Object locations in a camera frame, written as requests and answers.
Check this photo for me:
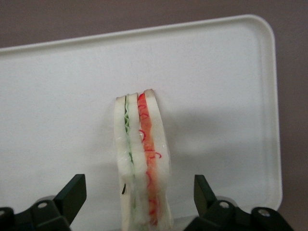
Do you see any white plastic tray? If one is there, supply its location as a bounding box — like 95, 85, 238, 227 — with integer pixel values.
0, 14, 282, 231

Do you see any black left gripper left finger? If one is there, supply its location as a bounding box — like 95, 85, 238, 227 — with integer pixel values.
0, 174, 87, 231

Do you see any triangle sandwich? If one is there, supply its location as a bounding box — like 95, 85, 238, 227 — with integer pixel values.
113, 88, 174, 231

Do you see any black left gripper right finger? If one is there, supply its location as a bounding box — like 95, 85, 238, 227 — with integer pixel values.
184, 175, 294, 231

